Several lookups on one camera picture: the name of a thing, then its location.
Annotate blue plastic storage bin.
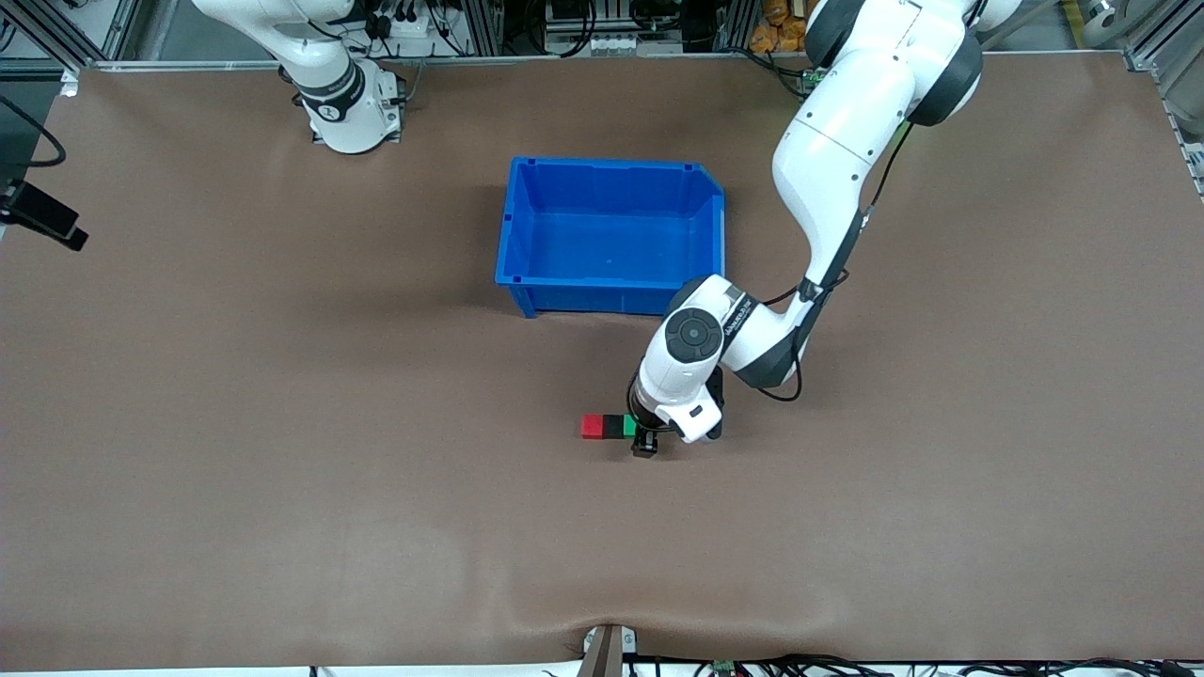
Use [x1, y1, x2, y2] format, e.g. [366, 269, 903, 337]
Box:
[495, 156, 727, 319]

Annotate table cover mat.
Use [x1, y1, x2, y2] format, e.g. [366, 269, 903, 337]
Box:
[0, 52, 1204, 673]

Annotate orange packaged items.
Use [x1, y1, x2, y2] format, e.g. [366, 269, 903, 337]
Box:
[749, 0, 821, 54]

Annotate table edge clamp bracket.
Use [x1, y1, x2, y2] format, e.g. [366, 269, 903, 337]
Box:
[578, 622, 639, 677]

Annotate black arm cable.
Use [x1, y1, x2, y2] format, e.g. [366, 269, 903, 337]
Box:
[751, 120, 915, 403]

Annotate aluminium frame profile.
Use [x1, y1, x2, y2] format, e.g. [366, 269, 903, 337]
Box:
[1122, 0, 1204, 200]
[0, 0, 144, 74]

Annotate black looped cable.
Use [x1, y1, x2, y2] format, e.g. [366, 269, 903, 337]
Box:
[0, 92, 69, 170]

